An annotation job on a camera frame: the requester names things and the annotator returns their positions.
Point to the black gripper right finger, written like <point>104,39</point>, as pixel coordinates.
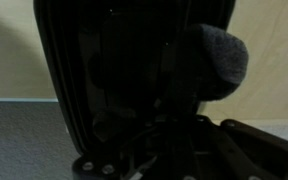
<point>250,153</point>

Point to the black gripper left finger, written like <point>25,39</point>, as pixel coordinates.
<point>107,156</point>

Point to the dark grey foam pad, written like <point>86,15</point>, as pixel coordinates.
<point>224,60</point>

